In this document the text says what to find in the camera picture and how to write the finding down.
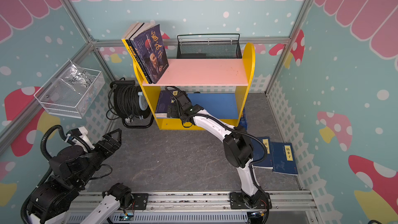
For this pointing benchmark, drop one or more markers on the black antler cover book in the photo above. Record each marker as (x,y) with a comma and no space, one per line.
(128,35)

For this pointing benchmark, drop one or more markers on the old man cover book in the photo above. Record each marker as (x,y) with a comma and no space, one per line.
(148,41)

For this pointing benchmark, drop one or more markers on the yellow bookshelf pink blue shelves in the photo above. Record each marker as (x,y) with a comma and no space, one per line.
(238,73)

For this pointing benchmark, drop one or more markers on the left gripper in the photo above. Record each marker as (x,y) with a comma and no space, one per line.
(102,144)

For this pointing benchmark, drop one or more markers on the white wire wall basket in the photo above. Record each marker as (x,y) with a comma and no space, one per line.
(50,98)

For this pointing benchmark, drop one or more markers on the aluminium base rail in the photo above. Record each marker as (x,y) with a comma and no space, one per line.
(218,207)

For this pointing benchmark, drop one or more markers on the blue crate behind shelf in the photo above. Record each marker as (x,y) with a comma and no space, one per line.
(243,120)

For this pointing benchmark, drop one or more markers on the yellow cartoon cover book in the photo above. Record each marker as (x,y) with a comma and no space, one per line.
(127,48)

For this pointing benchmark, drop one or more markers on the blue book yellow label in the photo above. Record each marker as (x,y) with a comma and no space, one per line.
(267,163)

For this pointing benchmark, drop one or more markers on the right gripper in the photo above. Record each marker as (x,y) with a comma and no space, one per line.
(173,113)

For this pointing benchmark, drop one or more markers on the dark blue Mengxi label book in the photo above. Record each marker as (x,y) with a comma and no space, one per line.
(165,103)

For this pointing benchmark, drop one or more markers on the black cable reel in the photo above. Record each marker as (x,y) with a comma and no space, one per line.
(126,101)

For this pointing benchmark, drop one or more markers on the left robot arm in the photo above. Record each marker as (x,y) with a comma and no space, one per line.
(69,172)

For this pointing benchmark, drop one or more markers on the black wire mesh basket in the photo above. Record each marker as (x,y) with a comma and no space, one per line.
(209,46)

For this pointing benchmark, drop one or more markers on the clear plastic bag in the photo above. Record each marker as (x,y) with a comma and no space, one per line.
(75,82)

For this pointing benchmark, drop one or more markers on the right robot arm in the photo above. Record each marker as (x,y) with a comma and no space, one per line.
(241,149)

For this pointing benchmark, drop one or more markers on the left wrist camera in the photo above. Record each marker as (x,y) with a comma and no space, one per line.
(77,136)

